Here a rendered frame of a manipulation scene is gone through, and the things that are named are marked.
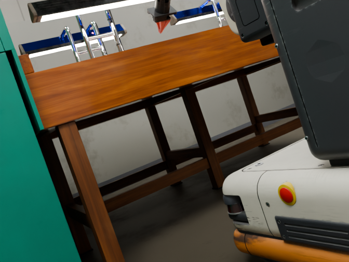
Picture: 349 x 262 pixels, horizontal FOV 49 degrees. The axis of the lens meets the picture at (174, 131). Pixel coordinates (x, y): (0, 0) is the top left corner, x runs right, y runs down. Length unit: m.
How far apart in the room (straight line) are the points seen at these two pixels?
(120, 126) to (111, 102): 2.12
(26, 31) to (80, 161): 2.26
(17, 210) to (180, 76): 0.74
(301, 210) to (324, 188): 0.09
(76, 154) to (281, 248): 0.71
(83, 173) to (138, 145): 2.22
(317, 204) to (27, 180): 0.82
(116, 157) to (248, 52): 2.03
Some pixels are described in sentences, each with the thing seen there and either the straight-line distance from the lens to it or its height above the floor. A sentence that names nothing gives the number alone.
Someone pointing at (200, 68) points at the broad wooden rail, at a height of 0.62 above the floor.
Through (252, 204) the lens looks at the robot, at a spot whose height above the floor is 0.21.
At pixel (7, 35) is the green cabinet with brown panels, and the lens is 1.30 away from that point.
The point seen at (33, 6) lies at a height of 1.09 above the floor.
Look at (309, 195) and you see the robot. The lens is 0.86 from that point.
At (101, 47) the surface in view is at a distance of 2.17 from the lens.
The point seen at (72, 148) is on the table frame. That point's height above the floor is 0.49.
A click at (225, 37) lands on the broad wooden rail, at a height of 0.72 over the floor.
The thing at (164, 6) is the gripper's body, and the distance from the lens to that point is 1.50.
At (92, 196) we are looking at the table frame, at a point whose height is 0.32.
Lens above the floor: 0.50
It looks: 3 degrees down
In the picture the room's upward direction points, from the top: 19 degrees counter-clockwise
